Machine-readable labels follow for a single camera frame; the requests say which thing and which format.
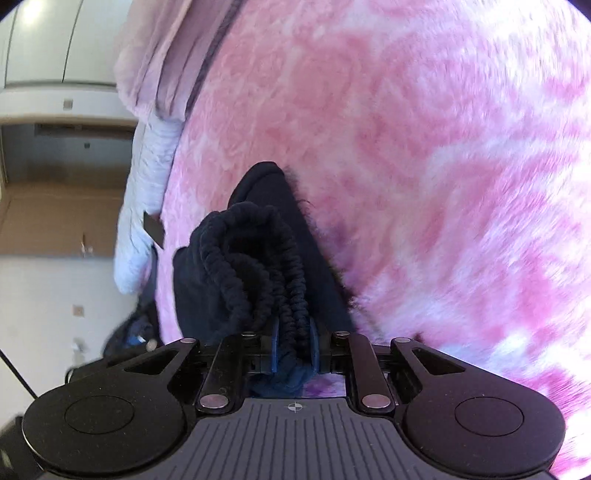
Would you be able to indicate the navy blue pants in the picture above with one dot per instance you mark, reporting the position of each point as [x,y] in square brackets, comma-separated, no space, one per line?
[258,258]

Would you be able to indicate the black phone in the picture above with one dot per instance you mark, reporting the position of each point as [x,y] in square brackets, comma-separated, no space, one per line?
[154,230]

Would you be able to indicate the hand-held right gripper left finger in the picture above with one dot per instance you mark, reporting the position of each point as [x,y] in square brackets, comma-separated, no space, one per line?
[274,346]

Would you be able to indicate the pile of blue clothes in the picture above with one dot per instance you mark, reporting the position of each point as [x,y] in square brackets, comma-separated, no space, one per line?
[134,327]

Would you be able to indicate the pink rose blanket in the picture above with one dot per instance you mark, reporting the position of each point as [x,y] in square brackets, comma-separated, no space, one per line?
[415,161]

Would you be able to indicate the white wardrobe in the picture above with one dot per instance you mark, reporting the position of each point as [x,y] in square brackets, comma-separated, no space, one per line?
[55,46]

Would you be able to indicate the light lavender quilted bedding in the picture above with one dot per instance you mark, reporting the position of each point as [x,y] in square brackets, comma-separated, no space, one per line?
[157,60]

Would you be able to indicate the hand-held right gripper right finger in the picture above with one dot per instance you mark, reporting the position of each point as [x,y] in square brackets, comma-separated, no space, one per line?
[315,346]

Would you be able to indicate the wooden desk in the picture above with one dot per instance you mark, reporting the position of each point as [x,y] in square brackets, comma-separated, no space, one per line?
[60,217]

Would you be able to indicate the grey striped quilt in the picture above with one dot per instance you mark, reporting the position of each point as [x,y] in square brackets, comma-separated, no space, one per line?
[147,175]

